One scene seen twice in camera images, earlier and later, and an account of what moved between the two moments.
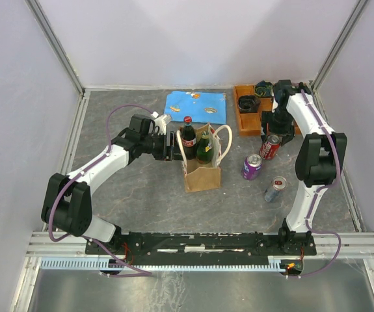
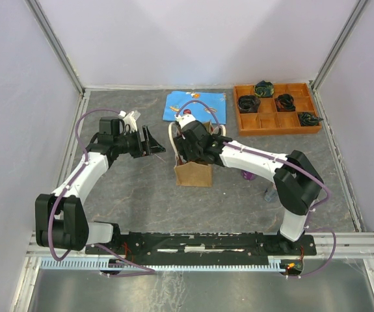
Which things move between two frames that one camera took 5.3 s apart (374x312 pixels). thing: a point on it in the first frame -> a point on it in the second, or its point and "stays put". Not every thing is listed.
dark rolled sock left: x=248 y=104 stays put
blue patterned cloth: x=207 y=107 stays put
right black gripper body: x=280 y=122 -> x=192 y=153
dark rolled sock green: x=263 y=89 stays put
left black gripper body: x=159 y=149 -> x=132 y=143
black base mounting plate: x=197 y=245 stays put
